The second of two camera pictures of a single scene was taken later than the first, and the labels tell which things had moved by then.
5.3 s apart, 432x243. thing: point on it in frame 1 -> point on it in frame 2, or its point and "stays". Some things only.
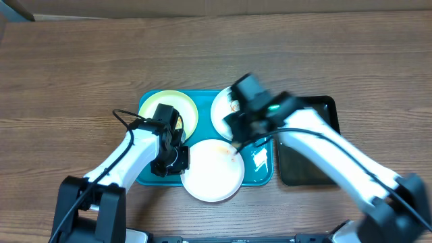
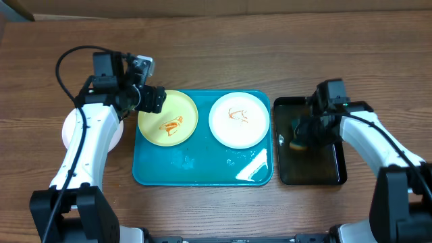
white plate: (216, 172) -> (69, 127)
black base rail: (299, 238) stays
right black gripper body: (250, 126) -> (314, 131)
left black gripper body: (172, 162) -> (144, 100)
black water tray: (295, 167) stays
